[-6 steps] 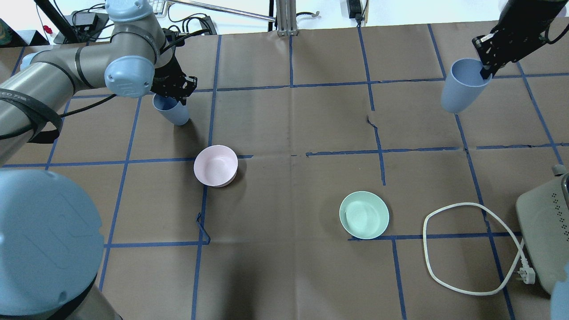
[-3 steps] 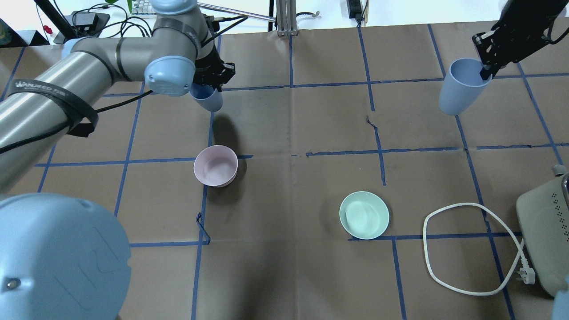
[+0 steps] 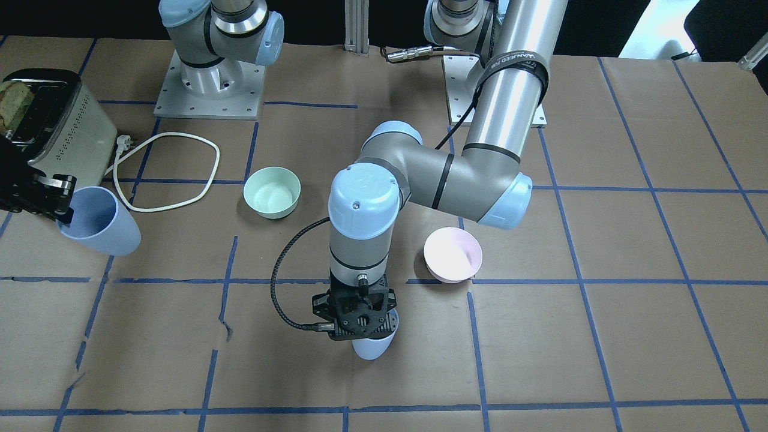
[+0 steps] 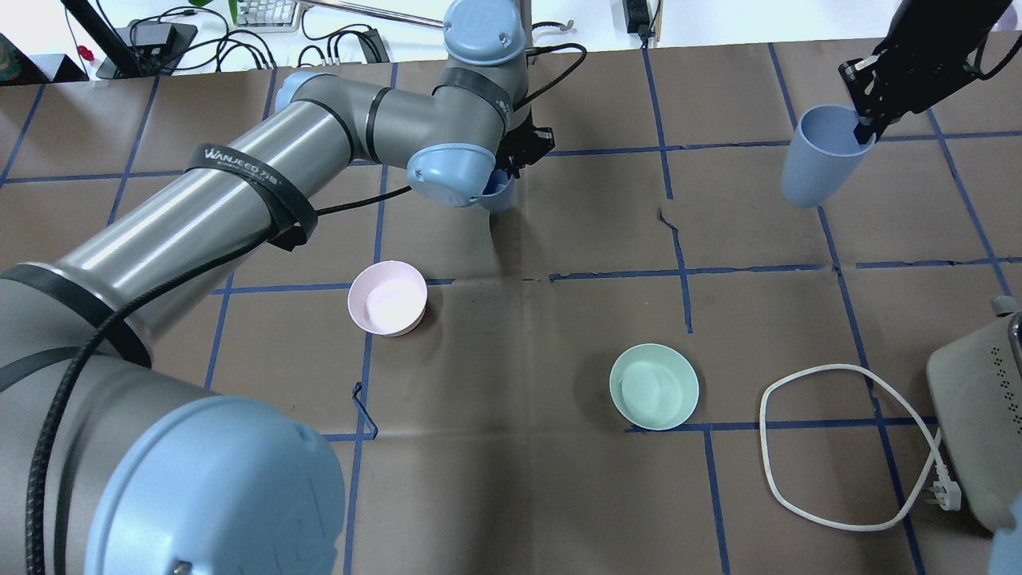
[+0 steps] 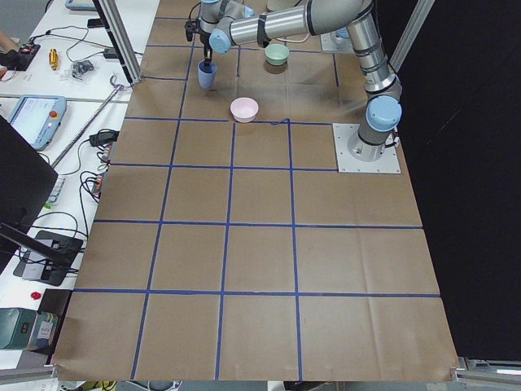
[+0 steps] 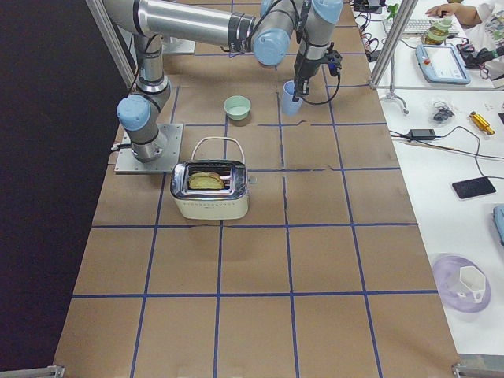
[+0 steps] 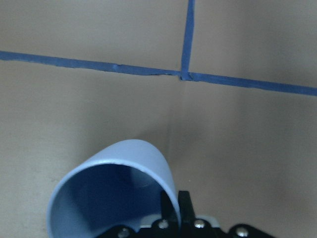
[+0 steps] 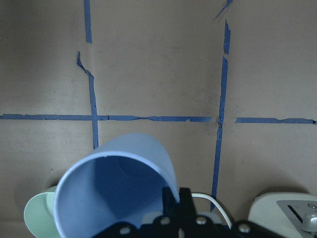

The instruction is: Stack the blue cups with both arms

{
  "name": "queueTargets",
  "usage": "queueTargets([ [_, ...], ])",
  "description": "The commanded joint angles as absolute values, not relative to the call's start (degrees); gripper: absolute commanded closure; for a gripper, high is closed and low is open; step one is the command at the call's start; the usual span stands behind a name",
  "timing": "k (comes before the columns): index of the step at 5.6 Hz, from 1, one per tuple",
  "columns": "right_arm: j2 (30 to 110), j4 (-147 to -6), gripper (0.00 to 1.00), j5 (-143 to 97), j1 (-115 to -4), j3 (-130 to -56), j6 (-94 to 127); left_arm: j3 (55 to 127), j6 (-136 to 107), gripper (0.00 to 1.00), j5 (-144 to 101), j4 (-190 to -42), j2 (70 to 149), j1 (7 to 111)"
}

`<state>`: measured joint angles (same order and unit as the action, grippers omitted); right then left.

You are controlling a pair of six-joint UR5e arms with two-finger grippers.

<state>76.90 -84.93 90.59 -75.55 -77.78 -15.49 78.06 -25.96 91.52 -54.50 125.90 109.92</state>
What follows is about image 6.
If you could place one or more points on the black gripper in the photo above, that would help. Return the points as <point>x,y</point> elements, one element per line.
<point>305,68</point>

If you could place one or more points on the light blue plastic cup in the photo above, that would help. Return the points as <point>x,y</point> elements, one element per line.
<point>290,105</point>

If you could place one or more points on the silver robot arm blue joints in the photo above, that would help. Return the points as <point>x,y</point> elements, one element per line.
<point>190,58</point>

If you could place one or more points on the person's hand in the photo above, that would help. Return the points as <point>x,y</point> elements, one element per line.
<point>443,10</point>

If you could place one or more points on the mint green bowl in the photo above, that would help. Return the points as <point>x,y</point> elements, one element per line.
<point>237,107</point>

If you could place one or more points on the black power adapter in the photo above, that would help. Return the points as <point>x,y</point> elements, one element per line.
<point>421,134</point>

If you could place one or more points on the cream and chrome toaster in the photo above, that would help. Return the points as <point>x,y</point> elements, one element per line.
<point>211,190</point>

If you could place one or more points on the toast slice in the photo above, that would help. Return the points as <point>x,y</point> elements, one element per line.
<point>205,181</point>

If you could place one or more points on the white keyboard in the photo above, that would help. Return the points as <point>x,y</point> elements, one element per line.
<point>420,26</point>

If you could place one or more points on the blue teach pendant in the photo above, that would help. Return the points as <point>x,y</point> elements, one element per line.
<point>441,64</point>

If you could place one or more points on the gold metal cylinder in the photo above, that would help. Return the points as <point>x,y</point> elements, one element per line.
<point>480,122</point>

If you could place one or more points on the black smartphone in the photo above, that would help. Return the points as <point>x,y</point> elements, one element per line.
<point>472,188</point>

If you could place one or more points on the purple plastic plate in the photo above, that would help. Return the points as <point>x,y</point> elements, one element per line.
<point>445,271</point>

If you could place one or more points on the white hexagonal cup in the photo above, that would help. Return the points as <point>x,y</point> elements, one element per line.
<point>471,284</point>

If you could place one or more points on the aluminium frame post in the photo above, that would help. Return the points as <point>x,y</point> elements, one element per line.
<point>403,15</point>

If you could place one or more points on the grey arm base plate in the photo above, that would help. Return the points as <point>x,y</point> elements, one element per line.
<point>160,157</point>

